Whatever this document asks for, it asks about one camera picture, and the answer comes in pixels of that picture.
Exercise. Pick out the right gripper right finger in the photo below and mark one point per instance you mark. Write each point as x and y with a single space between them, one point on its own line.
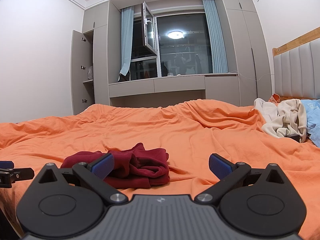
231 176

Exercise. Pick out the dark red garment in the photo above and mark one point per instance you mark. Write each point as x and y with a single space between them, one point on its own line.
139 168

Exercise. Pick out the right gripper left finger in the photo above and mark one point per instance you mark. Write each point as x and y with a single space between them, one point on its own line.
92 175

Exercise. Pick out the grey padded wooden headboard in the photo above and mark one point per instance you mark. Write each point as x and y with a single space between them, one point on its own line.
296 68

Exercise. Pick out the dark glass window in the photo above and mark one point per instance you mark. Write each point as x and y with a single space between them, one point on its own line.
170 45

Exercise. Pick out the orange bed sheet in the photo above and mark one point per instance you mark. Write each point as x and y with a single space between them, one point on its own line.
190 132

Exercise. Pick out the clear glass jar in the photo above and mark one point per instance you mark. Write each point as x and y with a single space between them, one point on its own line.
90 73

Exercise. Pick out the light blue garment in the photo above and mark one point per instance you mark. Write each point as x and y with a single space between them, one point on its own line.
312 108

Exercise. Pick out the left light blue curtain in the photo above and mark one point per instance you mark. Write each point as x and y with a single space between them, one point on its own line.
127 19

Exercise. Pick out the light blue curtain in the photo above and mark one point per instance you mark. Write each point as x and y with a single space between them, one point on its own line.
127 19
217 44

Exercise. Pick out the cream white garment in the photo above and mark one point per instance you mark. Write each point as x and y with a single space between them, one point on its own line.
285 119

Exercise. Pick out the right light blue curtain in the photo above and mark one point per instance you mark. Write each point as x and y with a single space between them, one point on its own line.
217 44

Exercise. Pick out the open grey cabinet door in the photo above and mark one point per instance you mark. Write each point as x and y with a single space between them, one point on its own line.
81 63

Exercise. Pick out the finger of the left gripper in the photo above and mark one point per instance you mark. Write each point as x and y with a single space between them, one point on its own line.
10 175

